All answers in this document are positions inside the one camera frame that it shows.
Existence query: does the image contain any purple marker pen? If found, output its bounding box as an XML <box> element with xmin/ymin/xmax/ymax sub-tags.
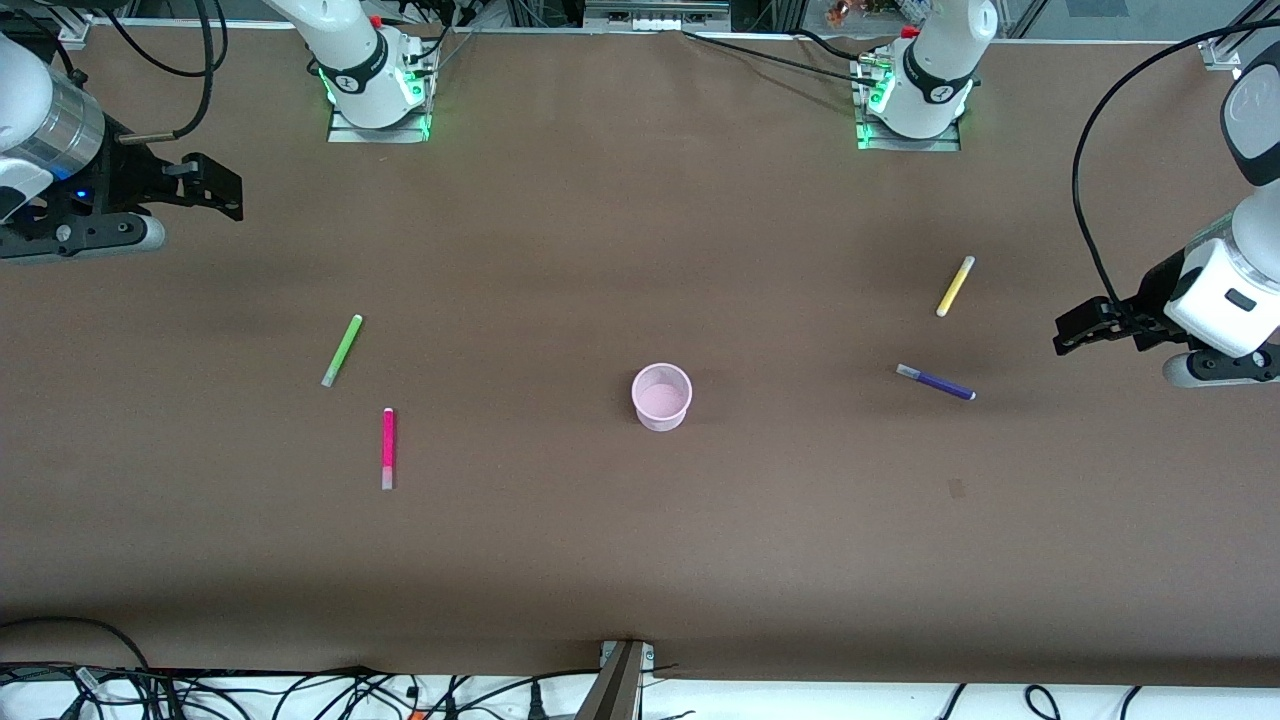
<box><xmin>896</xmin><ymin>363</ymin><xmax>977</xmax><ymax>402</ymax></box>

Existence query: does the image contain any pink mesh pen holder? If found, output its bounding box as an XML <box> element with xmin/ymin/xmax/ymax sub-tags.
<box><xmin>631</xmin><ymin>363</ymin><xmax>694</xmax><ymax>433</ymax></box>

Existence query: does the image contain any yellow highlighter pen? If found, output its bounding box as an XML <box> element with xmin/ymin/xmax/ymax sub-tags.
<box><xmin>935</xmin><ymin>256</ymin><xmax>976</xmax><ymax>319</ymax></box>

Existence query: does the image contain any green highlighter pen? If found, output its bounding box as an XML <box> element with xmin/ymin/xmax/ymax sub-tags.
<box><xmin>321</xmin><ymin>314</ymin><xmax>364</xmax><ymax>389</ymax></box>

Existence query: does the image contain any grey metal device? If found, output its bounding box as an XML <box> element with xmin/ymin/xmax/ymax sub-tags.
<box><xmin>583</xmin><ymin>0</ymin><xmax>733</xmax><ymax>31</ymax></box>

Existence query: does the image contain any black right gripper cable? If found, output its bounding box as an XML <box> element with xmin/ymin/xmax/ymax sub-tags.
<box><xmin>100</xmin><ymin>0</ymin><xmax>231</xmax><ymax>146</ymax></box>

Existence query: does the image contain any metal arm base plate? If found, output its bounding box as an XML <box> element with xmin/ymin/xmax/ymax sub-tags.
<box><xmin>328</xmin><ymin>105</ymin><xmax>433</xmax><ymax>144</ymax></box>
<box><xmin>857</xmin><ymin>115</ymin><xmax>963</xmax><ymax>153</ymax></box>

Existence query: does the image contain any black base cable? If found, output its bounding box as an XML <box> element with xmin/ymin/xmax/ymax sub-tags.
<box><xmin>793</xmin><ymin>28</ymin><xmax>886</xmax><ymax>63</ymax></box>
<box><xmin>683</xmin><ymin>28</ymin><xmax>869</xmax><ymax>83</ymax></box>

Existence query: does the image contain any aluminium profile post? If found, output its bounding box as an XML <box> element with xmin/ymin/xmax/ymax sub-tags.
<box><xmin>575</xmin><ymin>640</ymin><xmax>656</xmax><ymax>720</ymax></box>

